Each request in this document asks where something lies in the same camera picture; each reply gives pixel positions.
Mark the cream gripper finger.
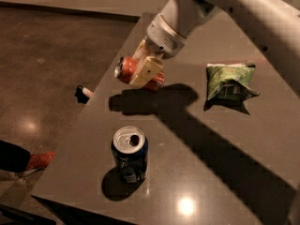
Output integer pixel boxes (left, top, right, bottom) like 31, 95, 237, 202
132, 39, 147, 60
129, 56, 163, 89

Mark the orange coke can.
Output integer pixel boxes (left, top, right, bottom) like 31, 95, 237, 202
114, 56, 159, 92

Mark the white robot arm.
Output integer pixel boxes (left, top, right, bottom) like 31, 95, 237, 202
133, 0, 300, 94

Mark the blue opened soda can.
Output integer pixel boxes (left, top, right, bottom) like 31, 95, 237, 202
111, 126, 148, 184

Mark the black and white marker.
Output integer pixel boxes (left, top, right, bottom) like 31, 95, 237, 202
77, 85, 94, 98

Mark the green chip bag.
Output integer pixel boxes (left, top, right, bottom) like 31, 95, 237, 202
206, 63, 260, 101

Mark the red sneaker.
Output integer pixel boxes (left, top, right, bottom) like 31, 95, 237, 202
18, 152, 54, 177

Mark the black trouser leg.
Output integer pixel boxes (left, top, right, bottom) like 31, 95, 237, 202
0, 141, 31, 173

